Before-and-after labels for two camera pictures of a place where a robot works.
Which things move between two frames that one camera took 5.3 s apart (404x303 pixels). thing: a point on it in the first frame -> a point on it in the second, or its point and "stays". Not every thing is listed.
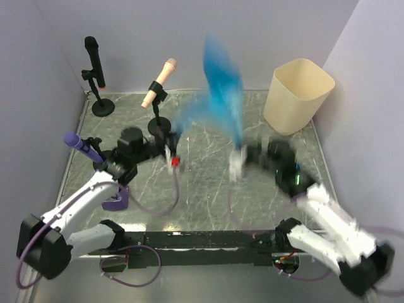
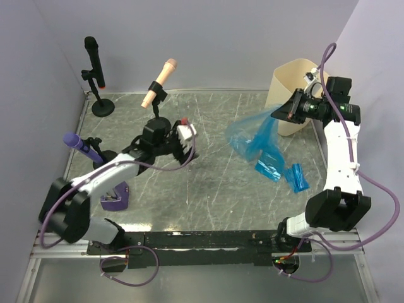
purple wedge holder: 121,204 stays
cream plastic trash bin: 296,93 stays
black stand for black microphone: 102,107 stays
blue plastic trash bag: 225,103 -> 255,136
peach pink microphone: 170,65 stays
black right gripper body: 256,154 -> 304,106
